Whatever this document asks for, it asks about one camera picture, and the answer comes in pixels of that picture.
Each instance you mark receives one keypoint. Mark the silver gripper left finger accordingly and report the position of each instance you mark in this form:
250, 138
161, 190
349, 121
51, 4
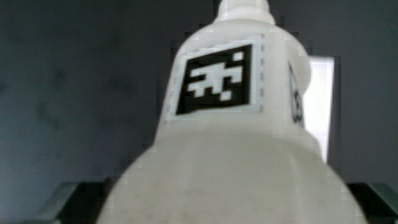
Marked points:
49, 214

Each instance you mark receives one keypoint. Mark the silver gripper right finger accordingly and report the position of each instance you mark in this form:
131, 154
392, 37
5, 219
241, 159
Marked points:
380, 203

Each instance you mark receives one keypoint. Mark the white lamp bulb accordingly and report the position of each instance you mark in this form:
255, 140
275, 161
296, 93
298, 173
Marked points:
232, 170

